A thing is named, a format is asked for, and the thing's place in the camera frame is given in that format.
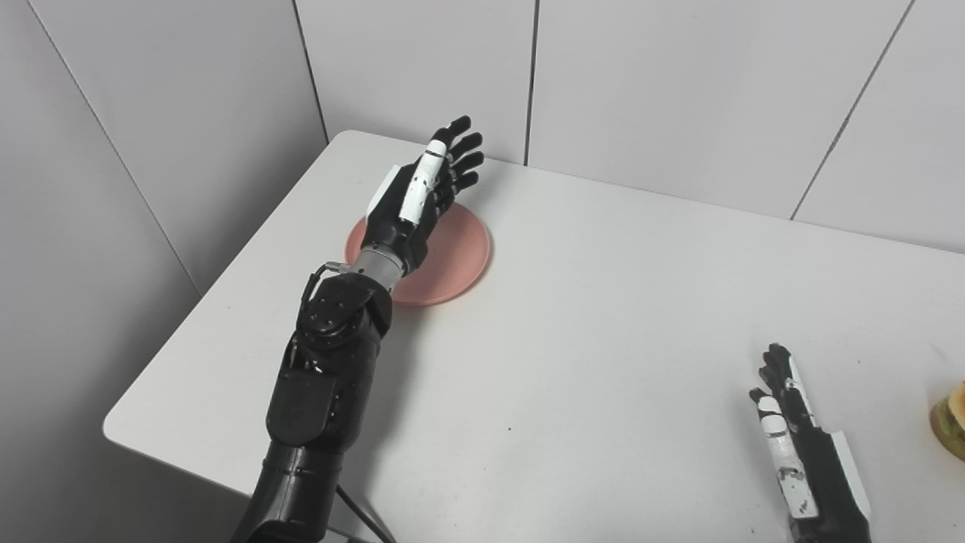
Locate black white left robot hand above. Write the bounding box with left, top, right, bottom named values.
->
left=360, top=115, right=486, bottom=278

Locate pink round plate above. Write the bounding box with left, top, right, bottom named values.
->
left=345, top=202, right=492, bottom=307

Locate toy hamburger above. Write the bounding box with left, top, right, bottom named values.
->
left=930, top=381, right=965, bottom=462

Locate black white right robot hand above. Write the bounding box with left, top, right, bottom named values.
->
left=749, top=343, right=873, bottom=543

